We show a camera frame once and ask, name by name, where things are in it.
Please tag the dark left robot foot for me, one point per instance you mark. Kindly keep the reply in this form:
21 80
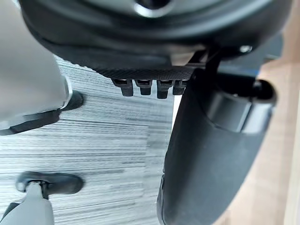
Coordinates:
47 110

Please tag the dark right robot foot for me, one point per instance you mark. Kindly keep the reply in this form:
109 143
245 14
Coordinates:
51 181

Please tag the silver left robot leg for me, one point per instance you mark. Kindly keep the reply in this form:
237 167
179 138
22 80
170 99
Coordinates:
28 77

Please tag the dark robot foot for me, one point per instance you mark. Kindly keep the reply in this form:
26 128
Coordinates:
47 110
51 181

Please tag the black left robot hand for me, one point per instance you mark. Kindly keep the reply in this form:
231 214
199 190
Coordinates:
206 145

